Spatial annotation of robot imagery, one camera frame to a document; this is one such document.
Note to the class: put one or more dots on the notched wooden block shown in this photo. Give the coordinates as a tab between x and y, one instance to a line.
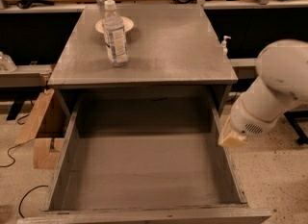
46	152

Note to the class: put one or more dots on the black stand leg right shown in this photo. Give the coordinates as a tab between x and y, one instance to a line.
292	117

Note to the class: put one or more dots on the clear plastic water bottle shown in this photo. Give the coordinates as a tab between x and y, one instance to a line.
114	35

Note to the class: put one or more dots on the wooden plank leaning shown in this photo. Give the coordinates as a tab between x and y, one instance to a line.
31	127

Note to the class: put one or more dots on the grey top drawer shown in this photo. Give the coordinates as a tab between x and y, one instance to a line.
145	158

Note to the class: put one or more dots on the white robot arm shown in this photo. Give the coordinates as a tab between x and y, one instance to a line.
281	85

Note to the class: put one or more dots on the small white plate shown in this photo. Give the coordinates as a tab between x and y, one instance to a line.
127	22

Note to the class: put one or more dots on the yellow foam padded gripper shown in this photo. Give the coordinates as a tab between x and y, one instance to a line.
246	120

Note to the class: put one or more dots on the white pump dispenser bottle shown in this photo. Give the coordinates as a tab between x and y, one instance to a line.
224	44

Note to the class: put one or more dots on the grey wooden drawer cabinet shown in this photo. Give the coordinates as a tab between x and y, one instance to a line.
174	83

